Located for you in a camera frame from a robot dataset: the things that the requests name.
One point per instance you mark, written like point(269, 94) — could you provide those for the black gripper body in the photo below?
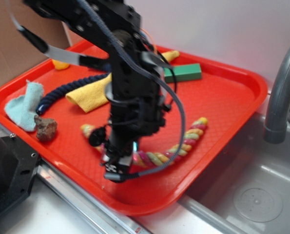
point(131, 119)

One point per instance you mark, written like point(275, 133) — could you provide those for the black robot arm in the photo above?
point(135, 92)

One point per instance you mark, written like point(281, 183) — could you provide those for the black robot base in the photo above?
point(18, 166)

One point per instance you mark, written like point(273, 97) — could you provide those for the yellow cloth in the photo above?
point(90, 96)

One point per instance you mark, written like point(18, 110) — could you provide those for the green rectangular block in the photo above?
point(185, 72)

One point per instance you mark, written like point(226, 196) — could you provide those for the red plastic tray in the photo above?
point(227, 96)

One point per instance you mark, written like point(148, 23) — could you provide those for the brown rock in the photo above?
point(46, 128)

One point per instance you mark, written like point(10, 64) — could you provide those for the yellow rubber duck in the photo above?
point(59, 65)

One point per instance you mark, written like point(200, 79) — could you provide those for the light blue cloth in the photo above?
point(22, 110)

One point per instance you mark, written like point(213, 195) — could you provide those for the brown cardboard panel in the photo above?
point(17, 54)

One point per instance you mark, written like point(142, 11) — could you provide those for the grey sink basin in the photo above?
point(246, 160)

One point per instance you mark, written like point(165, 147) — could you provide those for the sink drain cover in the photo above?
point(257, 203)

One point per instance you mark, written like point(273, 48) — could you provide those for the grey faucet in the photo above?
point(278, 110)

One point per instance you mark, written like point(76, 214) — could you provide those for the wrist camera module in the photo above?
point(117, 166)

